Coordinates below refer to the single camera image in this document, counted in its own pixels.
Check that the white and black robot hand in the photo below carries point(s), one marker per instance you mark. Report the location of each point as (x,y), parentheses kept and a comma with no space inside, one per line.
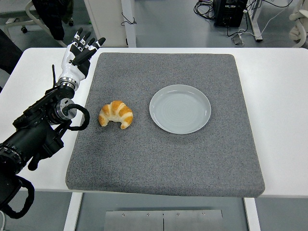
(72,69)

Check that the golden croissant bread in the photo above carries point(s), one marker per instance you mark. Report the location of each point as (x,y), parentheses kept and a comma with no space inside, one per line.
(118,113)

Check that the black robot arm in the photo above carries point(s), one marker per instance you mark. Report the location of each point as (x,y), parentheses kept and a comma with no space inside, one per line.
(31,134)

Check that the light grey round plate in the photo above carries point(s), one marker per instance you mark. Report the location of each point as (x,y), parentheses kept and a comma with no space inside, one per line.
(180,109)

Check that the grey metal plate with screws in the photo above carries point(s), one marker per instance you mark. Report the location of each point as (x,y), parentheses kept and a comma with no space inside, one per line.
(144,221)

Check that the person's legs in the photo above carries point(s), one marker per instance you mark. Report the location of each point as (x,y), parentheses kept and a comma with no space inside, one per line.
(55,21)

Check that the white cabinet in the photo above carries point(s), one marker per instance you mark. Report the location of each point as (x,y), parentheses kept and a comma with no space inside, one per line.
(108,24)

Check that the person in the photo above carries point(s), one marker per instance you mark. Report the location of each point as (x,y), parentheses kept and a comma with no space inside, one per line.
(8,53)

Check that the grey felt mat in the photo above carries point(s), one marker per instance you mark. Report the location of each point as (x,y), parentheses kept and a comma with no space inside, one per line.
(156,163)

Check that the white table leg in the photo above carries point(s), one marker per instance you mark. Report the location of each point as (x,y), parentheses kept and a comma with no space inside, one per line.
(72,214)
(252,216)

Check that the black computer box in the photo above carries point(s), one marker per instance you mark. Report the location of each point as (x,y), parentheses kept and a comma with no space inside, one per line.
(228,13)

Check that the grey floor socket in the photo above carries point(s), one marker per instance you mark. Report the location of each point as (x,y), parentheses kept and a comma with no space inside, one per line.
(238,39)

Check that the white desk leg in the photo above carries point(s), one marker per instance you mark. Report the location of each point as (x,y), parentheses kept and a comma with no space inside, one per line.
(256,24)

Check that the white rounded robot part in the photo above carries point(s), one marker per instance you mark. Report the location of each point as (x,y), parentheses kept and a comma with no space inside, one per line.
(294,33)

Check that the white wheeled chair frame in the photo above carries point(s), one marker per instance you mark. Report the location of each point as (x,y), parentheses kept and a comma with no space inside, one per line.
(28,9)

